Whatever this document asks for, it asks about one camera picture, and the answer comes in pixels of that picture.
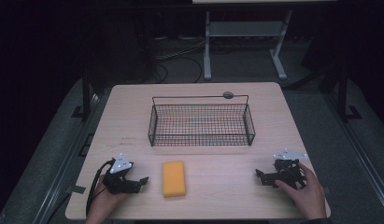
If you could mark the white metal desk frame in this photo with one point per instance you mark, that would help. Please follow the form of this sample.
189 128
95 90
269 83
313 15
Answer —
242 28

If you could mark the grey round object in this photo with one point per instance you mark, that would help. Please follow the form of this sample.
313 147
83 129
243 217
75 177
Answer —
228 95

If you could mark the person's left hand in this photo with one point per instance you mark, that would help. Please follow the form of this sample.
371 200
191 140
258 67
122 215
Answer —
101 200

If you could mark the metal floor rail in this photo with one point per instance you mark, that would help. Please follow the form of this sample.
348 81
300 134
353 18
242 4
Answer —
66 161
358 149

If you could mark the dark tape strip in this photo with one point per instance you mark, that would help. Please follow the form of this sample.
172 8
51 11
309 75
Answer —
77 189

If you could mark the yellow sponge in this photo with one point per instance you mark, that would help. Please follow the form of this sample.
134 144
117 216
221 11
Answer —
173 179

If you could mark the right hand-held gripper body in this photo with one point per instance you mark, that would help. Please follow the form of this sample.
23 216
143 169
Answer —
289 171

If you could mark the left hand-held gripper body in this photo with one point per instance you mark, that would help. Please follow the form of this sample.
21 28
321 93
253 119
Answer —
119 164

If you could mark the person's right hand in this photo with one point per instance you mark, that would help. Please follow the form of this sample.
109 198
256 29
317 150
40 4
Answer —
309 197

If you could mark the black metal stand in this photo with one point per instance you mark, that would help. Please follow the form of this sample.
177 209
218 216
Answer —
344 93
86 93

